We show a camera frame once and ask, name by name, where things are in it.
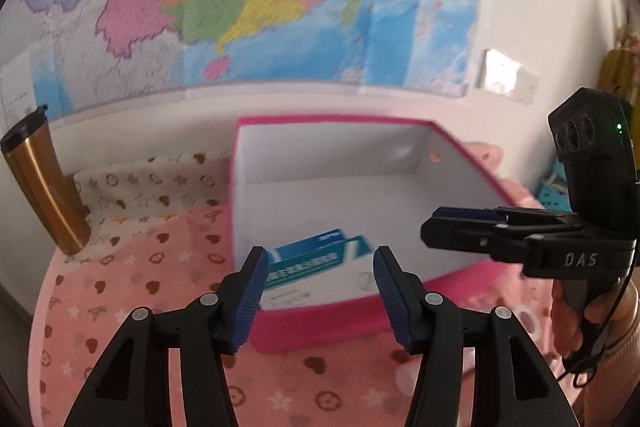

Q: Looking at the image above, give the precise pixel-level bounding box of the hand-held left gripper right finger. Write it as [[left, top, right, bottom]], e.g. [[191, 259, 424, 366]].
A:
[[372, 245, 576, 427]]

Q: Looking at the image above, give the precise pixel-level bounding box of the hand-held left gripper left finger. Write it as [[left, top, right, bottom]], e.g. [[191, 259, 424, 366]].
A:
[[64, 246, 271, 427]]

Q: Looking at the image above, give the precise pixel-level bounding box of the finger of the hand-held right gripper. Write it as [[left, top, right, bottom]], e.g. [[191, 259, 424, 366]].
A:
[[432, 206, 583, 230], [420, 216, 541, 264]]

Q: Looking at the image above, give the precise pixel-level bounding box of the pink storage box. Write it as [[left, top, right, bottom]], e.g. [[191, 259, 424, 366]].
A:
[[227, 117, 538, 354]]

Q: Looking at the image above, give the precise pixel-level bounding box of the person's right forearm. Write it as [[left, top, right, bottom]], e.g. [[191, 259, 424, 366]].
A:
[[570, 317, 640, 427]]

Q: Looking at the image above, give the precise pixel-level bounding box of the person's right hand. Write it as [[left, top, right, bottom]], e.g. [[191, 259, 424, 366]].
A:
[[550, 278, 640, 374]]

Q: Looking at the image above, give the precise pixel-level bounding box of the teal dotted cloth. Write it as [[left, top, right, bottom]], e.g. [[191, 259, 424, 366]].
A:
[[537, 159, 576, 212]]

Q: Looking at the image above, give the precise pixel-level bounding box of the blue and white carton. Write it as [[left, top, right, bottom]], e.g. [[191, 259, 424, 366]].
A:
[[260, 227, 373, 310]]

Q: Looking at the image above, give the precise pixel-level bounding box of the yellow object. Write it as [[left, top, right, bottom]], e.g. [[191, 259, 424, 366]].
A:
[[597, 47, 640, 108]]

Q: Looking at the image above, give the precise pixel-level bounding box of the pink printed blanket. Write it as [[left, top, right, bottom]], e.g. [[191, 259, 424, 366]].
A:
[[30, 142, 640, 427]]

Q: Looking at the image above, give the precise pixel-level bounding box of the copper tumbler with black lid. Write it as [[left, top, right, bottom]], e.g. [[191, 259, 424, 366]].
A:
[[0, 104, 92, 256]]

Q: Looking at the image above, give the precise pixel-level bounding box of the white wall socket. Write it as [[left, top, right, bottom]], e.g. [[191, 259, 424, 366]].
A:
[[477, 48, 541, 106]]

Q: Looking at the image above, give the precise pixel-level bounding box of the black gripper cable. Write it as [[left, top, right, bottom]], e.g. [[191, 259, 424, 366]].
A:
[[562, 247, 638, 390]]

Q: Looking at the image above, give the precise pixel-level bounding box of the colourful wall map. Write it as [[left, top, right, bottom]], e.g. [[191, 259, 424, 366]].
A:
[[0, 0, 485, 124]]

